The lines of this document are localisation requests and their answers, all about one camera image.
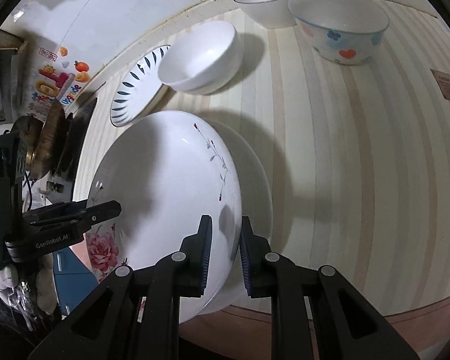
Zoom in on blue leaf pattern plate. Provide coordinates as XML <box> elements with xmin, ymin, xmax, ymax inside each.
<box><xmin>109</xmin><ymin>44</ymin><xmax>170</xmax><ymax>128</ymax></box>

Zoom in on white plate with red flowers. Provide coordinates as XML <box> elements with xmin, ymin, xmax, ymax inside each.
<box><xmin>86</xmin><ymin>111</ymin><xmax>242</xmax><ymax>322</ymax></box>

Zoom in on colourful sticker sheet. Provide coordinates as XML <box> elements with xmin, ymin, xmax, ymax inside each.
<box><xmin>22</xmin><ymin>46</ymin><xmax>92</xmax><ymax>120</ymax></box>

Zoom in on plain white bowl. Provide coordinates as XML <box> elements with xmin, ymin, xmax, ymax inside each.
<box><xmin>157</xmin><ymin>20</ymin><xmax>244</xmax><ymax>95</ymax></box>

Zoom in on dark pans on wall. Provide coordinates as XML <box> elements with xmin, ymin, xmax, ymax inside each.
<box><xmin>11</xmin><ymin>100</ymin><xmax>97</xmax><ymax>180</ymax></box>

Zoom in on brown label on tablecloth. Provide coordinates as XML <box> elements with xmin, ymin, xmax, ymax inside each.
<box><xmin>431</xmin><ymin>69</ymin><xmax>450</xmax><ymax>101</ymax></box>

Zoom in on large white swirl plate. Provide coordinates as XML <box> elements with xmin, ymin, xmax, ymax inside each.
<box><xmin>202</xmin><ymin>119</ymin><xmax>273</xmax><ymax>314</ymax></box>

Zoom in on white bowl with heart pattern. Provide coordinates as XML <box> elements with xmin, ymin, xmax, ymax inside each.
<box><xmin>288</xmin><ymin>0</ymin><xmax>389</xmax><ymax>65</ymax></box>

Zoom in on gloved left hand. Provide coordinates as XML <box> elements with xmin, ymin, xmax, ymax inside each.
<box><xmin>0</xmin><ymin>253</ymin><xmax>58</xmax><ymax>319</ymax></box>

